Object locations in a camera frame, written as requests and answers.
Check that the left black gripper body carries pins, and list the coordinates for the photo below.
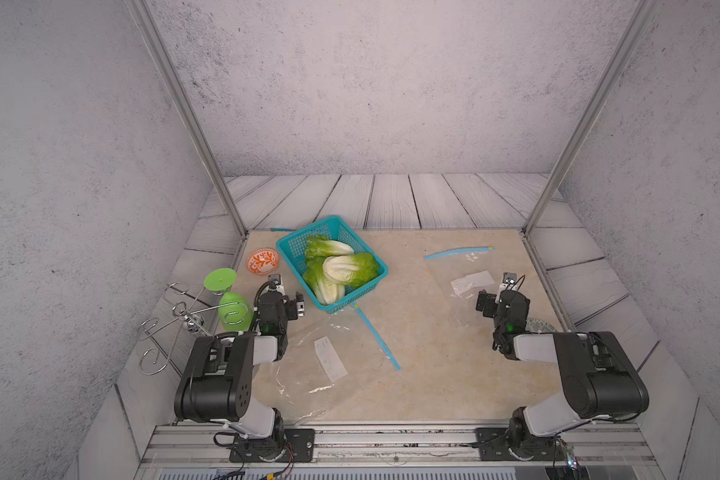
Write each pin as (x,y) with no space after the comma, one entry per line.
(270,302)

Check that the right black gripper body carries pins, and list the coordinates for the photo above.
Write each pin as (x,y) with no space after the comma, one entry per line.
(507,303)

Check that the chinese cabbage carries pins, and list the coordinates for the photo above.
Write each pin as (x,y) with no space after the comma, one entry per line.
(326,291)
(319,246)
(352,270)

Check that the clear zipper bag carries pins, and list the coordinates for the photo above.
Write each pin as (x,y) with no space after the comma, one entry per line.
(326,363)
(461,273)

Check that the teal plastic basket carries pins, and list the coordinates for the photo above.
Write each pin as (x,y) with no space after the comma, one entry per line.
(292,247)

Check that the chinese cabbage top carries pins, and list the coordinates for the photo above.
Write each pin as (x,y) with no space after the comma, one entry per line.
(319,246)

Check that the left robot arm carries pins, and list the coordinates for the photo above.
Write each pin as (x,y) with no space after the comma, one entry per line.
(217,383)

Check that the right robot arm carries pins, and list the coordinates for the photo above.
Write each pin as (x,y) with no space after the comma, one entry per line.
(598,380)

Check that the green plastic goblet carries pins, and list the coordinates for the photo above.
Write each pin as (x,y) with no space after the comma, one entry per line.
(234,311)

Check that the orange patterned bowl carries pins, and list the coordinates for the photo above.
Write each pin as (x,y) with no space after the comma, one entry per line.
(263,261)

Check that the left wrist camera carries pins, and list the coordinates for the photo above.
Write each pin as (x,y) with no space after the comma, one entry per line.
(275,283)

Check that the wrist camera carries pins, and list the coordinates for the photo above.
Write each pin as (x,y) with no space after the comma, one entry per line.
(509,281)
(275,283)

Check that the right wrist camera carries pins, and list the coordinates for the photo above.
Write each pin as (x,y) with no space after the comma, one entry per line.
(509,281)

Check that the metal wire cup rack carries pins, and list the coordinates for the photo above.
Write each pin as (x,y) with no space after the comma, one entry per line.
(185,313)

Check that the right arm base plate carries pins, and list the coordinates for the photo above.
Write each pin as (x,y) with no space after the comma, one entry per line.
(497,445)

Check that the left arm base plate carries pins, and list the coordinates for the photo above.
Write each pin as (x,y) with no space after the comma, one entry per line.
(290,445)

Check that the left aluminium frame post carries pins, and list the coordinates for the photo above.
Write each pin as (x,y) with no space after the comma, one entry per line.
(160,55)

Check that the aluminium frame post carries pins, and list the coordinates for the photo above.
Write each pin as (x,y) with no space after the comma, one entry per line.
(160,55)
(617,63)

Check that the right aluminium frame post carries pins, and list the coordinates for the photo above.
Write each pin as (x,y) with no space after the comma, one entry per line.
(617,63)

